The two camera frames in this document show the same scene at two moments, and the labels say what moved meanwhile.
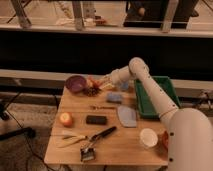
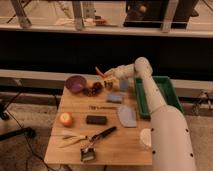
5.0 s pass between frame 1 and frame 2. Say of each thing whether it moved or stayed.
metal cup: stayed
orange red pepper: moved
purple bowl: stayed
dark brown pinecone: stayed
